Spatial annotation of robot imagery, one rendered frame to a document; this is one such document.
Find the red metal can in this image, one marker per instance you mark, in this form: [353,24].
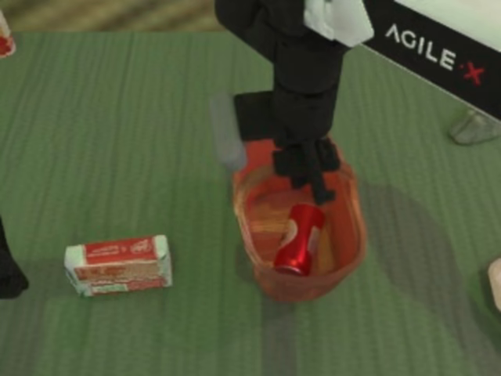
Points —
[299,243]

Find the orange plastic basket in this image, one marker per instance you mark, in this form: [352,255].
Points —
[344,250]

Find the clear plastic stand foot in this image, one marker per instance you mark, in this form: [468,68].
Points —
[473,127]

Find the green table mat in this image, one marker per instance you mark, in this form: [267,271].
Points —
[117,156]

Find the red and white carton box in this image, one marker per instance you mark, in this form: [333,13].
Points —
[117,264]

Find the cream coloured object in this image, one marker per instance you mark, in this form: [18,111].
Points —
[495,282]

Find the white and red cup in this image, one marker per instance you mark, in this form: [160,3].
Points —
[6,37]

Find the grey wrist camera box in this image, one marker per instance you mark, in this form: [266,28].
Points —
[227,133]

